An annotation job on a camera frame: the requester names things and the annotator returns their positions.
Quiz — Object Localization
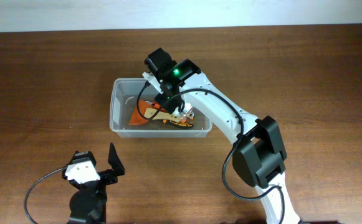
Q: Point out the coloured screwdriver set box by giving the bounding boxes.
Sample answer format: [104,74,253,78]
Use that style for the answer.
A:
[178,103,194,120]

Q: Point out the orange scraper wooden handle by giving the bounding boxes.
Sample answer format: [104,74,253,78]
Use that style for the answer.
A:
[128,100,182,126]

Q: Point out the yellow black long-nose pliers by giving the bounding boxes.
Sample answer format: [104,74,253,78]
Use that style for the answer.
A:
[163,119,194,129]

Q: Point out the orange perforated bar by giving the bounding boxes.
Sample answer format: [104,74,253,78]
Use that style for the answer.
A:
[152,103,161,110]

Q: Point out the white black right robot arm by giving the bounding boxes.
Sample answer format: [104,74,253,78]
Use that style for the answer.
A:
[143,48,302,223]

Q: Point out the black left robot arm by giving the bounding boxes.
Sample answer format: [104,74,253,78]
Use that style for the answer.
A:
[62,143,125,224]

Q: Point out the clear plastic container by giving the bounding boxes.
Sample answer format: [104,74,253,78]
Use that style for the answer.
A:
[110,78,213,138]

